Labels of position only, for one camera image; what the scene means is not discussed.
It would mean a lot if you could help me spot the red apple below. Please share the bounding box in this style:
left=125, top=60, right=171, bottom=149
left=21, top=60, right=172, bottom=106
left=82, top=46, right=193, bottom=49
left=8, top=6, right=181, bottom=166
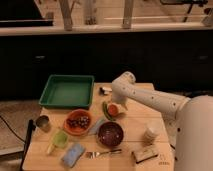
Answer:
left=107, top=104, right=119, bottom=116

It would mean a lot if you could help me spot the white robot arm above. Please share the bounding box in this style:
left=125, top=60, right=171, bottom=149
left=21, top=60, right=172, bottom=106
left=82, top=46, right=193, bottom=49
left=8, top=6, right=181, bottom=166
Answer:
left=111, top=71, right=213, bottom=171

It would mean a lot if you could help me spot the purple bowl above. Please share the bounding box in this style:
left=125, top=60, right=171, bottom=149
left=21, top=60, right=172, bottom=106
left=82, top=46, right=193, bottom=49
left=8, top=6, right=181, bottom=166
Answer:
left=97, top=122, right=124, bottom=148

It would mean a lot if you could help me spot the orange bowl with grapes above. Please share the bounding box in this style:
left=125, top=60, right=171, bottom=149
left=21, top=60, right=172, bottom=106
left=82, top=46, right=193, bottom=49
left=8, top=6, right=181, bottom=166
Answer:
left=63, top=109, right=92, bottom=136

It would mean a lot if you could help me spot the green chili pepper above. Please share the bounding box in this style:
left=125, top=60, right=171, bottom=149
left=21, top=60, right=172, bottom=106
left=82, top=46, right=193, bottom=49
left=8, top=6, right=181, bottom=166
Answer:
left=102, top=101, right=115, bottom=121

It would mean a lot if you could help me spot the white paper cup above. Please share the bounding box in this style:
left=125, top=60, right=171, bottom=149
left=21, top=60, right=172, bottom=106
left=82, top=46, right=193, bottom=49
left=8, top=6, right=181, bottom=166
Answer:
left=143, top=122, right=161, bottom=144

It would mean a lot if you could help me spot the silver fork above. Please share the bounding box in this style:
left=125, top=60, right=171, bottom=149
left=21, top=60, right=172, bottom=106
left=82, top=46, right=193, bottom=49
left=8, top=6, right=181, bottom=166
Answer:
left=85, top=149, right=122, bottom=159

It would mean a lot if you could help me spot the green plastic tray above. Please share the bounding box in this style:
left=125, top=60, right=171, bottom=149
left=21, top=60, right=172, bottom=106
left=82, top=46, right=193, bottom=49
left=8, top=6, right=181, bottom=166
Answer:
left=39, top=75, right=94, bottom=109

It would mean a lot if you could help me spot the blue sponge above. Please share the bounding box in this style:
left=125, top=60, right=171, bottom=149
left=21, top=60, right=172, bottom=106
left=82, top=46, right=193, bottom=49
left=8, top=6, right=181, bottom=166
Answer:
left=62, top=143, right=85, bottom=168

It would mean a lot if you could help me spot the green measuring cup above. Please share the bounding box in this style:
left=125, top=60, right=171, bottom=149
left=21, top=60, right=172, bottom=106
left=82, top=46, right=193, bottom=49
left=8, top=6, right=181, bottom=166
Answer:
left=46, top=130, right=68, bottom=155

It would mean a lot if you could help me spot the small metal cup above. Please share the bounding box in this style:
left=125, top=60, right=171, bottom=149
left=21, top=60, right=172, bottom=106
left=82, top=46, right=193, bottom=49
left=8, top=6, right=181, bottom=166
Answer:
left=36, top=115, right=51, bottom=132

